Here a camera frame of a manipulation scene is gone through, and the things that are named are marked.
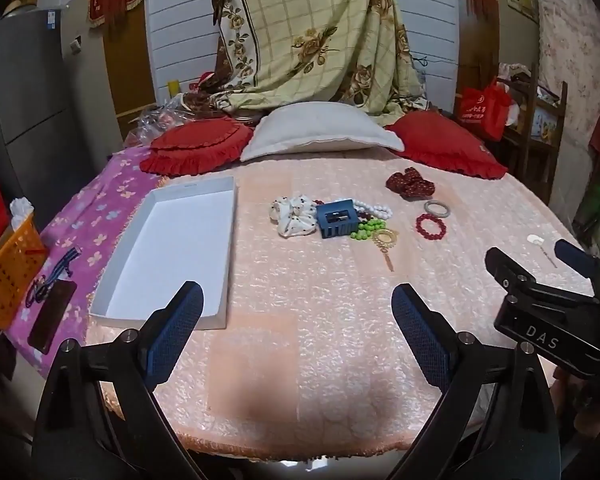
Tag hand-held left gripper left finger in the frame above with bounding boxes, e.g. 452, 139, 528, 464
31, 280, 205, 480

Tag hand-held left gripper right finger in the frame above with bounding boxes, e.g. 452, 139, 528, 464
391, 282, 563, 480

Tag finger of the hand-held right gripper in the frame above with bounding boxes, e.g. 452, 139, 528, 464
485, 246, 600, 311
554, 238, 600, 282

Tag white shallow cardboard box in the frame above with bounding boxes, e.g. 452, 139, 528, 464
89, 176, 240, 331

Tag bright red bead bracelet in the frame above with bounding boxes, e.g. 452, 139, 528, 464
415, 213, 449, 240

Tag green bead bracelet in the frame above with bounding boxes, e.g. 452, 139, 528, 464
350, 217, 386, 242

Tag white pearl bracelet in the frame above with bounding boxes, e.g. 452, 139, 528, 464
352, 201, 394, 219

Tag blue hair claw clip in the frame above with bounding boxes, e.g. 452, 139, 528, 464
316, 199, 356, 240

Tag white floral scrunchie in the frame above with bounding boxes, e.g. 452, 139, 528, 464
269, 194, 323, 238

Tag dark brown case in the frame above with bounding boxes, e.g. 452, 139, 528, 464
27, 280, 79, 354

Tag dark red scrunchie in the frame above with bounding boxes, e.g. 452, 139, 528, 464
385, 166, 436, 200

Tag purple floral blanket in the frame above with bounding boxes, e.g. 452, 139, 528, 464
5, 147, 172, 379

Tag wooden shelf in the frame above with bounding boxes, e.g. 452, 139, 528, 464
499, 62, 569, 206

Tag red shopping bag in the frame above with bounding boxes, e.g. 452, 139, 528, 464
460, 77, 514, 141

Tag orange plastic basket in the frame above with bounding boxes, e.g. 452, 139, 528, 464
0, 212, 49, 331

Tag red ruffled pillow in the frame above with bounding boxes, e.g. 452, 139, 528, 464
140, 119, 255, 176

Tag white tissue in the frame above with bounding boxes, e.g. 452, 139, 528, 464
9, 197, 35, 231

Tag clear plastic bags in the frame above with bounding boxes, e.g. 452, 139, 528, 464
127, 95, 201, 147

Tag floral curtain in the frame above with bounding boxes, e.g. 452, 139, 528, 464
537, 0, 600, 162

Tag white pillow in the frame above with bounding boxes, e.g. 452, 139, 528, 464
240, 102, 406, 162

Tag grey refrigerator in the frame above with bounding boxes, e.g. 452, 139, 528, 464
0, 7, 124, 231

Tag yellow floral quilt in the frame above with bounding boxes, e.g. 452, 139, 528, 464
210, 0, 429, 117

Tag blue striped lanyard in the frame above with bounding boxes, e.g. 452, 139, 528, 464
25, 247, 83, 309

